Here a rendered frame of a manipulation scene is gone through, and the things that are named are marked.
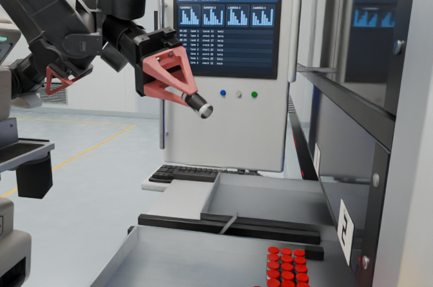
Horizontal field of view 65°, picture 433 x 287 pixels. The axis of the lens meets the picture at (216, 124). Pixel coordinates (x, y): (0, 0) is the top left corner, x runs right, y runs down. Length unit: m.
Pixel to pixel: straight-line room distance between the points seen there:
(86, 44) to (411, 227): 0.47
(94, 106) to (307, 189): 5.99
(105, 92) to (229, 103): 5.41
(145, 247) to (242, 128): 0.73
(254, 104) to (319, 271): 0.76
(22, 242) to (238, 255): 0.56
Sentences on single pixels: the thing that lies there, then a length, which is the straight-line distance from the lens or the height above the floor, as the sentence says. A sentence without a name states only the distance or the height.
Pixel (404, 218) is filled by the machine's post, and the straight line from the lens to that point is 0.34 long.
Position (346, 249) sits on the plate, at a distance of 0.54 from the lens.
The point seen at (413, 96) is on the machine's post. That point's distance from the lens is 0.33.
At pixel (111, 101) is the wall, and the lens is 6.61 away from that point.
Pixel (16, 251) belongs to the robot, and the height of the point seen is 0.78.
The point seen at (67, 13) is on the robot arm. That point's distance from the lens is 0.54.
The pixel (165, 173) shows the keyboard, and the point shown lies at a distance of 1.27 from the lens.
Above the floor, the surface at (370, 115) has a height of 1.20.
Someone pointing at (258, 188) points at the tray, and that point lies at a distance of 1.01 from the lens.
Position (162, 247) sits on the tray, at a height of 0.88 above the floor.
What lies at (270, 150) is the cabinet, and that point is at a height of 0.89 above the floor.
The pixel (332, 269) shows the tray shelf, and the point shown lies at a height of 0.88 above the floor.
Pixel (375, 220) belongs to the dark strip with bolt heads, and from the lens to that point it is 0.42.
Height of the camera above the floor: 1.27
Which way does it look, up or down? 12 degrees down
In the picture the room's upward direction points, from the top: 1 degrees clockwise
